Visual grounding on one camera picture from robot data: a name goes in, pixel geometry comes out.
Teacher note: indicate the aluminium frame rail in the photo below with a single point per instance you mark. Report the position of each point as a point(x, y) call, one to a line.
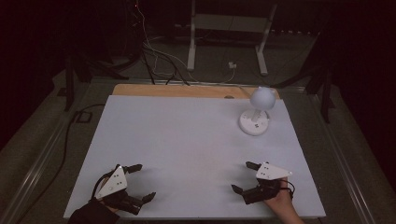
point(339, 155)
point(140, 81)
point(40, 155)

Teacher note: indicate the large white table cover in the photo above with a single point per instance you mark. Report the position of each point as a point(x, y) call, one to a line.
point(186, 149)

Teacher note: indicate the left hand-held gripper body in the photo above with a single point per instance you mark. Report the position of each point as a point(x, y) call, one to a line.
point(112, 184)

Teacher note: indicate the small white plug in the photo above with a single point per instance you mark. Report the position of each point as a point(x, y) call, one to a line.
point(232, 65)

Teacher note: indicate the person's right hand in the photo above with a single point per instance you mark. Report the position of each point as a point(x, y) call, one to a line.
point(283, 202)

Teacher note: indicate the white metal stand frame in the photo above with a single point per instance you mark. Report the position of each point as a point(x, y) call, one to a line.
point(228, 23)

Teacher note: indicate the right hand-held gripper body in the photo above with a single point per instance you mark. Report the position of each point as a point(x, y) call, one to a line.
point(270, 171)

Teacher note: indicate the white round-headed desk lamp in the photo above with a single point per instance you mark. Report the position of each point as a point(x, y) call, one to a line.
point(257, 119)

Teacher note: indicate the black floor stand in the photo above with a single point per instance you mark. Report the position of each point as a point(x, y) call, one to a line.
point(320, 81)
point(81, 70)

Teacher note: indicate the person's left hand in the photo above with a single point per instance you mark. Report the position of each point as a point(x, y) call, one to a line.
point(110, 207)

